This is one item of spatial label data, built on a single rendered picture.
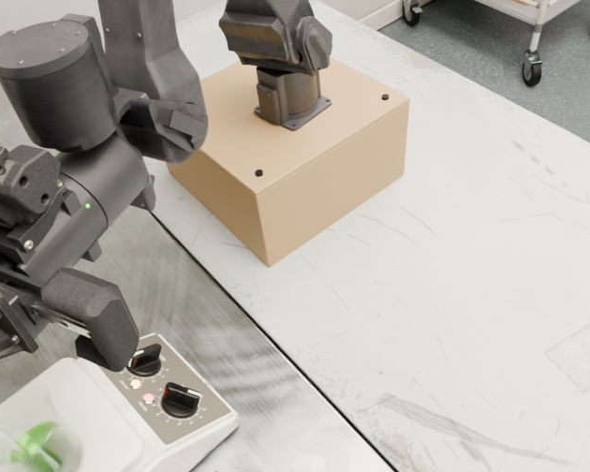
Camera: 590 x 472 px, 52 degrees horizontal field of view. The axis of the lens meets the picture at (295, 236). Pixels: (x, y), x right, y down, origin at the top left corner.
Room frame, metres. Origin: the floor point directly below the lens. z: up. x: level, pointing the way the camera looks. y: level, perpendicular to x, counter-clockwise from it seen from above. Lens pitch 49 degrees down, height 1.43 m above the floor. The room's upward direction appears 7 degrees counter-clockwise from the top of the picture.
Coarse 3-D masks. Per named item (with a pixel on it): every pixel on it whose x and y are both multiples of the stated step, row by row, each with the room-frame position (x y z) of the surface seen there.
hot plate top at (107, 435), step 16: (64, 368) 0.27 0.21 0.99; (80, 368) 0.26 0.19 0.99; (48, 384) 0.25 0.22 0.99; (64, 384) 0.25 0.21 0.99; (80, 384) 0.25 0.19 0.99; (64, 400) 0.24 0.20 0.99; (80, 400) 0.24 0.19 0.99; (96, 400) 0.23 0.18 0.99; (64, 416) 0.22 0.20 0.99; (80, 416) 0.22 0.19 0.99; (96, 416) 0.22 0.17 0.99; (112, 416) 0.22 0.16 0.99; (80, 432) 0.21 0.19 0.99; (96, 432) 0.21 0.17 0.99; (112, 432) 0.20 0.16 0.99; (128, 432) 0.20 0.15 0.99; (96, 448) 0.19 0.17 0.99; (112, 448) 0.19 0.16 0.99; (128, 448) 0.19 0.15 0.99; (144, 448) 0.19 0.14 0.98; (96, 464) 0.18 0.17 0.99; (112, 464) 0.18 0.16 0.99; (128, 464) 0.18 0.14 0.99
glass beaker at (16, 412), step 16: (32, 384) 0.21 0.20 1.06; (0, 400) 0.21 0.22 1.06; (16, 400) 0.21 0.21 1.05; (32, 400) 0.21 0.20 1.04; (48, 400) 0.20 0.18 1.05; (0, 416) 0.20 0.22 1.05; (16, 416) 0.20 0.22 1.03; (32, 416) 0.21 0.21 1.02; (48, 416) 0.21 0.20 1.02; (16, 432) 0.20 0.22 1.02; (64, 432) 0.19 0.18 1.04; (0, 448) 0.18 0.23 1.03; (48, 448) 0.17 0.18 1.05; (64, 448) 0.18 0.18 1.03; (80, 448) 0.19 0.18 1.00; (0, 464) 0.16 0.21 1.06; (16, 464) 0.16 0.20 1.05; (32, 464) 0.16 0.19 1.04; (48, 464) 0.17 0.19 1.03; (64, 464) 0.17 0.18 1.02; (80, 464) 0.18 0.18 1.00
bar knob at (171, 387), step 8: (168, 384) 0.25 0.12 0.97; (176, 384) 0.25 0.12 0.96; (168, 392) 0.25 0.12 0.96; (176, 392) 0.24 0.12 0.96; (184, 392) 0.24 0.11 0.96; (192, 392) 0.24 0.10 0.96; (168, 400) 0.24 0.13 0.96; (176, 400) 0.24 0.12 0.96; (184, 400) 0.24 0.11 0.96; (192, 400) 0.24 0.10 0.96; (168, 408) 0.23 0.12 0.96; (176, 408) 0.23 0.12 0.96; (184, 408) 0.23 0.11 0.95; (192, 408) 0.23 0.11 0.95; (176, 416) 0.23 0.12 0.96; (184, 416) 0.23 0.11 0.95
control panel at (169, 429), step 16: (160, 352) 0.30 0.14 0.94; (160, 368) 0.28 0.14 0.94; (176, 368) 0.28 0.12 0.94; (128, 384) 0.26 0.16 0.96; (144, 384) 0.26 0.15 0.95; (160, 384) 0.26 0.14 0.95; (192, 384) 0.27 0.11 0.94; (128, 400) 0.24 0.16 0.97; (144, 400) 0.24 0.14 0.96; (160, 400) 0.24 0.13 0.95; (208, 400) 0.25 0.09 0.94; (144, 416) 0.23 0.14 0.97; (160, 416) 0.23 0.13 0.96; (192, 416) 0.23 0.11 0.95; (208, 416) 0.23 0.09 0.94; (160, 432) 0.21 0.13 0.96; (176, 432) 0.21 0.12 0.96; (192, 432) 0.21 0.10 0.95
